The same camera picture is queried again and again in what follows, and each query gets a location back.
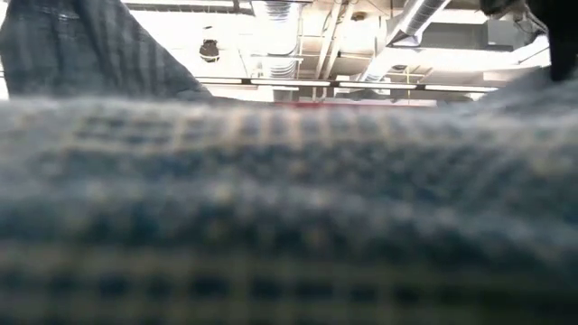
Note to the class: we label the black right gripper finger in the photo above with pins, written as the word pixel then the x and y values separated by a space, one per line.
pixel 564 63

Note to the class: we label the blue white striped shirt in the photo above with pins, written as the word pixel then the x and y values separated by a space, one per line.
pixel 271 203

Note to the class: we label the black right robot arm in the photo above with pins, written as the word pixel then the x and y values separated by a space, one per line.
pixel 501 5

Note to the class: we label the red plastic laundry bin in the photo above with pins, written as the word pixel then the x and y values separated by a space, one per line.
pixel 361 104

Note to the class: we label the long ceiling light bar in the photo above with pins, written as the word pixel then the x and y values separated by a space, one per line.
pixel 361 84

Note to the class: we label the black round ceiling fixture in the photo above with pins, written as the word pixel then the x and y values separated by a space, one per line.
pixel 209 50

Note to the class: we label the silver ventilation duct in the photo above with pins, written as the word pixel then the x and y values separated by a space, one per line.
pixel 420 18

